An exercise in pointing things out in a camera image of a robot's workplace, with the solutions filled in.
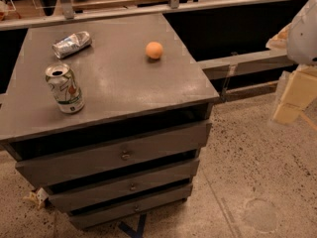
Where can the orange fruit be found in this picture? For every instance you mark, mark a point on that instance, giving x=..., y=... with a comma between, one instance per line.
x=154, y=50

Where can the upright green white soda can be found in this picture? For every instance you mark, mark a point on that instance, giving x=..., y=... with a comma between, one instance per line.
x=64, y=87

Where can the bottom grey drawer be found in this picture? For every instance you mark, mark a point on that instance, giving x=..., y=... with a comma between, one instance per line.
x=138, y=205

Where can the grey drawer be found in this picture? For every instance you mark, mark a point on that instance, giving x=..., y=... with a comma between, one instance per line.
x=138, y=205
x=104, y=191
x=59, y=168

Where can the grey metal railing frame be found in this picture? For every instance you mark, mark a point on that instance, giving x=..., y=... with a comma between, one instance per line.
x=226, y=37

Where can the grey drawer cabinet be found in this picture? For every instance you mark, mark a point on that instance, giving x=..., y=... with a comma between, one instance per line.
x=126, y=95

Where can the small debris by cabinet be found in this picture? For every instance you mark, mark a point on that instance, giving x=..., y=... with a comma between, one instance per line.
x=38, y=196

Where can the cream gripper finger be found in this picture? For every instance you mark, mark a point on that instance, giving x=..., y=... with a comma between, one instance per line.
x=295, y=91

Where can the top grey drawer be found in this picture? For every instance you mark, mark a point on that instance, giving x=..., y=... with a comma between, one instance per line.
x=59, y=168

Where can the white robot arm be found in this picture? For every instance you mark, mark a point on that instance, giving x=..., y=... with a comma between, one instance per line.
x=301, y=42

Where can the middle grey drawer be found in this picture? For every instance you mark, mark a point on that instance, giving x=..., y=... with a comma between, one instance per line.
x=104, y=191

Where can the crushed silver redbull can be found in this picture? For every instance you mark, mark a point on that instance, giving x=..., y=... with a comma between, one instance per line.
x=72, y=44

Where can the blue tape cross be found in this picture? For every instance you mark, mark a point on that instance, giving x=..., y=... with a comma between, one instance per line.
x=134, y=233

